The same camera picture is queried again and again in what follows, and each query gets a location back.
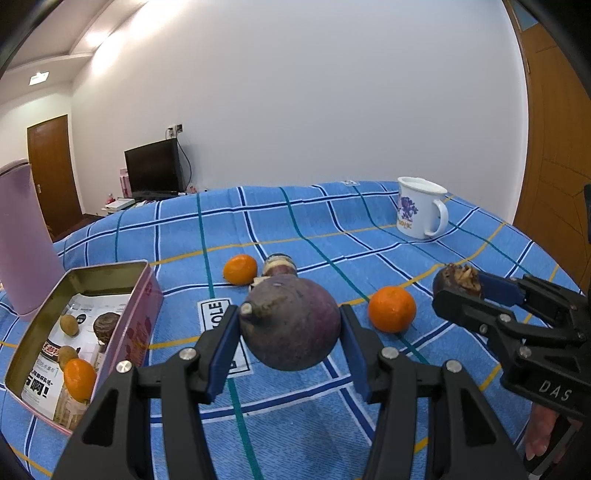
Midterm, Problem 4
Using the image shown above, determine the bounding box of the black flat television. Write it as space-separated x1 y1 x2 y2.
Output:
124 138 182 195

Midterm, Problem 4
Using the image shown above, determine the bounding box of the brown wooden door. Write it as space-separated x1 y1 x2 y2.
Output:
27 114 85 241

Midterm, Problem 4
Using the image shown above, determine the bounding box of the blue plaid towel cloth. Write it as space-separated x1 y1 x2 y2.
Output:
0 180 591 480

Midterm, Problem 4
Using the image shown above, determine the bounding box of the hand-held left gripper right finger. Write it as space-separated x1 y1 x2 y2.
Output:
339 304 529 480

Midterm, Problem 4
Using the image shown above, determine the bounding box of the round purple fruit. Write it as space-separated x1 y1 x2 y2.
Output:
239 273 342 371

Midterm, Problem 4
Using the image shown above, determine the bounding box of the white mug with purple print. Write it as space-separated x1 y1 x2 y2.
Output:
396 176 450 240

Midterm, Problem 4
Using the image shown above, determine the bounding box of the small orange tangerine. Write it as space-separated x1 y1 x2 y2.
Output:
63 359 98 403
223 255 258 286

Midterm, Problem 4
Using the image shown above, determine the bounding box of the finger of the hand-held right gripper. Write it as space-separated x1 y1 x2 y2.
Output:
433 286 525 344
478 271 583 335

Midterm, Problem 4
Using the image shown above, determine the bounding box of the pink tin box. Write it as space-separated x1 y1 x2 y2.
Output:
4 260 164 435

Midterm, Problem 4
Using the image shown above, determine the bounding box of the printed paper leaflet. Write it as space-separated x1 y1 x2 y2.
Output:
21 291 132 423

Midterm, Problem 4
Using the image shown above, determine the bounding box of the pink electric kettle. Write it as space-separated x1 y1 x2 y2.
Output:
0 159 63 322

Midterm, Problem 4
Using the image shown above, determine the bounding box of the person's right hand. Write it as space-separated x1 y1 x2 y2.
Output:
527 402 558 463

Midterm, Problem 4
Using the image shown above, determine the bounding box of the light wooden door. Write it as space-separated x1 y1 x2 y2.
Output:
503 0 591 296

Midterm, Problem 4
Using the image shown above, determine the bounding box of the black power cable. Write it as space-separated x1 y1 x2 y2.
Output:
178 136 195 192

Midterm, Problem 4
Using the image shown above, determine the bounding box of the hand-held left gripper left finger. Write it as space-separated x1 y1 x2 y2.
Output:
53 305 241 480

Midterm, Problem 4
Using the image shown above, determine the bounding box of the large orange tangerine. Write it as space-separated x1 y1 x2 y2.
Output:
368 286 416 334

